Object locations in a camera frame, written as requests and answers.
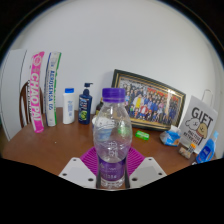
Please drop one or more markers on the white paper gift bag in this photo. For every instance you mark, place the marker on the white paper gift bag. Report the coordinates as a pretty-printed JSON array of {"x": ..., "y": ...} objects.
[{"x": 200, "y": 125}]

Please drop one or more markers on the framed group picture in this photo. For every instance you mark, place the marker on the framed group picture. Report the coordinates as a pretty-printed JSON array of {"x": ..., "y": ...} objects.
[{"x": 153, "y": 103}]

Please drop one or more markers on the white blue-capped bottle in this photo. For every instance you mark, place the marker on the white blue-capped bottle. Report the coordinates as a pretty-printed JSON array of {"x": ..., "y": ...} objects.
[{"x": 69, "y": 108}]

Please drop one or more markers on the dark blue pump bottle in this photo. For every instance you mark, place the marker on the dark blue pump bottle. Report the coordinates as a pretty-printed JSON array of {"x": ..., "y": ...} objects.
[{"x": 85, "y": 108}]

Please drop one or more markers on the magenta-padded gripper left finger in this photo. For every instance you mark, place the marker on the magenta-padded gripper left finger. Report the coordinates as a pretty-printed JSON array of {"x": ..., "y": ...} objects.
[{"x": 76, "y": 170}]

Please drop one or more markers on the brown wooden chair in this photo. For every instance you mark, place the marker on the brown wooden chair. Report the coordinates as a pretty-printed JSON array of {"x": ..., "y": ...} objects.
[{"x": 24, "y": 106}]

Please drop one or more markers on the blue detergent bottle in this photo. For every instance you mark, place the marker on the blue detergent bottle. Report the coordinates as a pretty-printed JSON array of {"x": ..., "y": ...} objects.
[{"x": 206, "y": 151}]

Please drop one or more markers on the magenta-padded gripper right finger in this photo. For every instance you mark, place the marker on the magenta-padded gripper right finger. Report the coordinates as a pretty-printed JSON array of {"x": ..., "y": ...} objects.
[{"x": 148, "y": 170}]

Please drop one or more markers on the green packet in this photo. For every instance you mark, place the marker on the green packet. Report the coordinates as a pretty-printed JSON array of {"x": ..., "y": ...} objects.
[{"x": 142, "y": 135}]

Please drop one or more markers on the clear purple-capped water bottle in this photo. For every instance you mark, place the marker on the clear purple-capped water bottle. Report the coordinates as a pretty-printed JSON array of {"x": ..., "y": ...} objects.
[{"x": 112, "y": 140}]

